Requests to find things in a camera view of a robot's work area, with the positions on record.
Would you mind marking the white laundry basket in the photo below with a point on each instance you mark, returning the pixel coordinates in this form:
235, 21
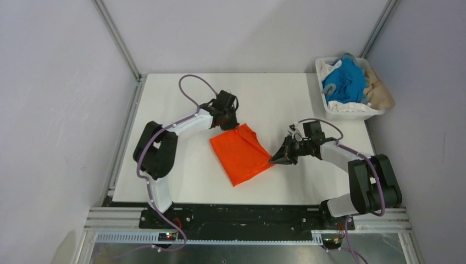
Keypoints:
341, 111

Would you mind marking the left electronics board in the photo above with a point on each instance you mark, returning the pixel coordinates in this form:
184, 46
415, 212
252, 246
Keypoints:
167, 237

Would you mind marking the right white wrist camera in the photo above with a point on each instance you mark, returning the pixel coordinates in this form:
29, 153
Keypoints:
294, 132

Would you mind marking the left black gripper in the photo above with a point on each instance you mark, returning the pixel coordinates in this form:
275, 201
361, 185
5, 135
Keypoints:
233, 123

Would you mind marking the beige t shirt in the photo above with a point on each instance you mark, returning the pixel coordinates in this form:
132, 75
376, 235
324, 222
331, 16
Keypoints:
379, 96

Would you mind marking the right electronics board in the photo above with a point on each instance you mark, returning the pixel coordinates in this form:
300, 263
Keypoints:
332, 244

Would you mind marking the orange t shirt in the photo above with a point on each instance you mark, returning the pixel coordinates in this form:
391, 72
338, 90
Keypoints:
240, 154

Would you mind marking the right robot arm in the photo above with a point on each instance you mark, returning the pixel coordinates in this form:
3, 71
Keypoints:
373, 186

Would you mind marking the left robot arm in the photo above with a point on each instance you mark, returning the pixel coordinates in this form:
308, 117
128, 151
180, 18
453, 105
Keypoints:
156, 149

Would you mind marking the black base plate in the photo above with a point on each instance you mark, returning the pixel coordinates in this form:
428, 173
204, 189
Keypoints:
207, 222

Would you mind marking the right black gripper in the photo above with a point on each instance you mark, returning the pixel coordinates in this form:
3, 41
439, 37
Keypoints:
285, 154

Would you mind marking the aluminium corner post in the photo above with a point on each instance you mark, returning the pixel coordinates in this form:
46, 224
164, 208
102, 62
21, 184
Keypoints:
384, 18
117, 38

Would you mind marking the electronics board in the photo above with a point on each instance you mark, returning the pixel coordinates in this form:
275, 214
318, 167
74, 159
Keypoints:
332, 244
167, 237

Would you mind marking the blue t shirt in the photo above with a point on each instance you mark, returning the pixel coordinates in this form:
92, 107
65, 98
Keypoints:
346, 83

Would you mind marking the right aluminium corner post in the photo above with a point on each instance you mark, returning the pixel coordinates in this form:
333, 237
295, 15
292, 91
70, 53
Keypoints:
384, 18

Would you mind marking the left aluminium corner post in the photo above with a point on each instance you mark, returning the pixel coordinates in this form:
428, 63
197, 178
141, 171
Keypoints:
117, 38

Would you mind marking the aluminium frame rail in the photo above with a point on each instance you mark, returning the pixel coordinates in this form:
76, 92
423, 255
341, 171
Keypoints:
127, 233

